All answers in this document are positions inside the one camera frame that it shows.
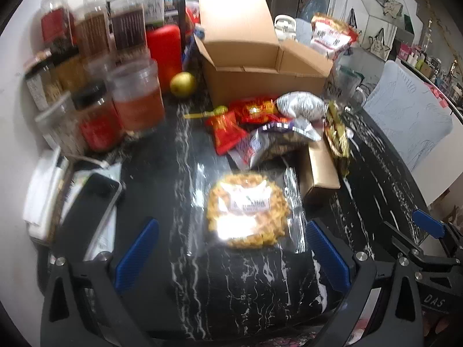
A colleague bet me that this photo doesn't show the small gold box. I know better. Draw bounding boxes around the small gold box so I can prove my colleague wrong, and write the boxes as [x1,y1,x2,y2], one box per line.
[297,139,341,205]

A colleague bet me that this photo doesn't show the round yellow snack pack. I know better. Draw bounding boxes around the round yellow snack pack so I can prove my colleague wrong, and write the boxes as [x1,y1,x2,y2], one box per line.
[206,172,290,249]

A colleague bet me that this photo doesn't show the dark green gold snack packet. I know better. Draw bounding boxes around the dark green gold snack packet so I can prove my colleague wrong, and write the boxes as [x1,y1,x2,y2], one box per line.
[323,101,351,178]

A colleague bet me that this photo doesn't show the purple silver snack packet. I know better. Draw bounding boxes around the purple silver snack packet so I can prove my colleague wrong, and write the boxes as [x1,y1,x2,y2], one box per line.
[227,117,322,171]

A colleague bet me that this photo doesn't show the silver white snack pouch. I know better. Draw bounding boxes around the silver white snack pouch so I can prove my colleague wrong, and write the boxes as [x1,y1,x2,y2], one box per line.
[275,92,328,121]

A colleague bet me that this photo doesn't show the red candy packet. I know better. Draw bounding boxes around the red candy packet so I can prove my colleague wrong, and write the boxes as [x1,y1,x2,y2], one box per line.
[206,110,248,156]

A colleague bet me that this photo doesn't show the red yellow snack packet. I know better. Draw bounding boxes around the red yellow snack packet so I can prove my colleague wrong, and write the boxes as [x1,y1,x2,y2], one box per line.
[228,96,290,125]

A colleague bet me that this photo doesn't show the black smartphone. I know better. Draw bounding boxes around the black smartphone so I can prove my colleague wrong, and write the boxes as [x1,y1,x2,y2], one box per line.
[52,173,122,263]

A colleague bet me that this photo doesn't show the light blue chair cover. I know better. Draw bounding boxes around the light blue chair cover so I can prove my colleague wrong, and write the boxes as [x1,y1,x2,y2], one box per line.
[363,60,453,171]

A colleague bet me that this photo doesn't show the black lid red jar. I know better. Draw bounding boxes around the black lid red jar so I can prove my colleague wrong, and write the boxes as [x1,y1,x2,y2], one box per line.
[71,80,124,153]

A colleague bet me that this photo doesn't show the clear jar orange contents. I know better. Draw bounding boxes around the clear jar orange contents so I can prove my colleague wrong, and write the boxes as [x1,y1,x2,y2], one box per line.
[107,58,165,136]

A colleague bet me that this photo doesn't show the clear glass cup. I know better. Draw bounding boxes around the clear glass cup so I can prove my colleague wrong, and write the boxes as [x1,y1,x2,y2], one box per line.
[324,65,364,103]

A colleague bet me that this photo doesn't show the green yellow lollipop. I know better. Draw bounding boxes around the green yellow lollipop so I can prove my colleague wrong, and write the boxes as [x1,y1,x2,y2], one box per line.
[183,106,228,119]

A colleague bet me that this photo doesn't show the yellow-green pear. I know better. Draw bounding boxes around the yellow-green pear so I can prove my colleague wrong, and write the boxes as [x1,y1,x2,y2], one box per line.
[170,71,197,99]

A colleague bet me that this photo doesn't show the large cashew nut bag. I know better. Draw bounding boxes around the large cashew nut bag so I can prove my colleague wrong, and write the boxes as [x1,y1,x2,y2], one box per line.
[309,13,359,61]

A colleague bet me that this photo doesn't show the open cardboard box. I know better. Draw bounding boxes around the open cardboard box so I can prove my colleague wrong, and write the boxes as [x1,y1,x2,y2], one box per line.
[195,0,333,107]

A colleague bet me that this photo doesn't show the red cylindrical canister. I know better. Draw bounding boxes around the red cylindrical canister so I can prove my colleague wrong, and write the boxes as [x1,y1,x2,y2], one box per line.
[146,24,182,93]

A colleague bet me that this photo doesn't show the white small kettle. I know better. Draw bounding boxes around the white small kettle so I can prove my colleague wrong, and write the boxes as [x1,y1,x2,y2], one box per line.
[274,14,297,42]

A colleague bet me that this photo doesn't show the tall jar brown contents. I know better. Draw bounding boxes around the tall jar brown contents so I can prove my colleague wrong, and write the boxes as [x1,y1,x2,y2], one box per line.
[75,0,110,61]

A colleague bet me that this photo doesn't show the tall jar red label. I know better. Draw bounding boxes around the tall jar red label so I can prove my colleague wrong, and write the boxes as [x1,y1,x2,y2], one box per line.
[40,0,74,52]

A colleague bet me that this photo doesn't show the tall jar dark contents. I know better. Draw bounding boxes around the tall jar dark contents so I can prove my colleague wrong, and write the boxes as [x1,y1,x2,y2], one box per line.
[109,0,147,58]

